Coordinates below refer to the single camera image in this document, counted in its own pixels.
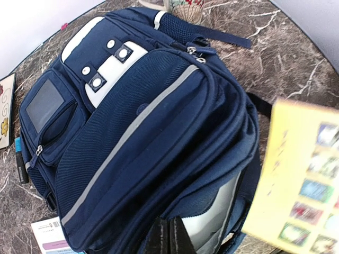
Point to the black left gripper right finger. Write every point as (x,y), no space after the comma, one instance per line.
(180,242)

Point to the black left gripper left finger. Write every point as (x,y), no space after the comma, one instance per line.
(158,240)

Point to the dog reader book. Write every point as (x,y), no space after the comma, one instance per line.
(50,237)

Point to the yellow paperback book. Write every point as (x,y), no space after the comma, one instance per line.
(295,207)

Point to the navy blue student backpack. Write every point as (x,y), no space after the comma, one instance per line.
(139,119)

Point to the blue cap black marker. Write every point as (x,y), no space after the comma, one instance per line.
(21,169)

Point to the square floral plate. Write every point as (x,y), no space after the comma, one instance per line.
(7,93)

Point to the cream floral mug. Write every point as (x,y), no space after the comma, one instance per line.
(188,10)

